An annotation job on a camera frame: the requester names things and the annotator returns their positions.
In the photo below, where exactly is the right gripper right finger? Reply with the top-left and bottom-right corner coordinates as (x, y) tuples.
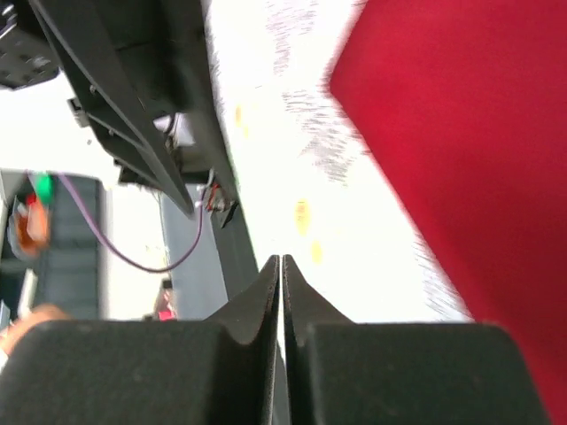
(282, 255), (549, 424)

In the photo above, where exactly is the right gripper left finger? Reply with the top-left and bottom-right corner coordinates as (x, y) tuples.
(1, 257), (280, 424)

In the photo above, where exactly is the dark red t shirt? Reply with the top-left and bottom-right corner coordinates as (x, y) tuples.
(330, 1), (566, 424)

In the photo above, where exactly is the floral table mat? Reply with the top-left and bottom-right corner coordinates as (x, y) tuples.
(206, 1), (469, 322)

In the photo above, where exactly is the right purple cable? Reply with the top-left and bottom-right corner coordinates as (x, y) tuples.
(57, 172), (206, 273)

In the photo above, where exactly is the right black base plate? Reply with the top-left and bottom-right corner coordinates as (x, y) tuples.
(28, 1), (258, 320)

